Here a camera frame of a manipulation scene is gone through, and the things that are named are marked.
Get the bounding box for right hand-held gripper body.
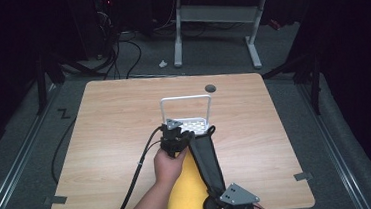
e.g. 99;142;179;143
209;180;262;209

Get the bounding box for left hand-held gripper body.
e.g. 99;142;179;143
158;116;191;160

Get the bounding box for yellow and grey cloth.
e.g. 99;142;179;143
159;124;228;209

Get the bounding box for white cloth rack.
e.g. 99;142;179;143
158;92;216;140

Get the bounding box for person's left hand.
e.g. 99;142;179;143
152;145;192;188

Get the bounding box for black round table grommet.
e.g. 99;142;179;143
203;83;218;95

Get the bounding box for grey tape piece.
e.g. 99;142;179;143
43;193;69;207
292;171;314;182

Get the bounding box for black metal stand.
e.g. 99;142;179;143
31;48;69;117
260;48;327;120

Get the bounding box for small red object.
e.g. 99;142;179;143
268;18;283;32

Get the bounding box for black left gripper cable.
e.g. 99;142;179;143
103;125;170;209

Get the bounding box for black floor cable bundle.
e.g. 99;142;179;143
90;6;145;82

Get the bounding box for metal floor rail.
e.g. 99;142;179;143
0;83;69;209
296;77;371;209

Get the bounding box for thin black floor cable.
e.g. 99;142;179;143
46;117;82;186

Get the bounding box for white frame desk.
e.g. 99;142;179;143
167;0;315;76

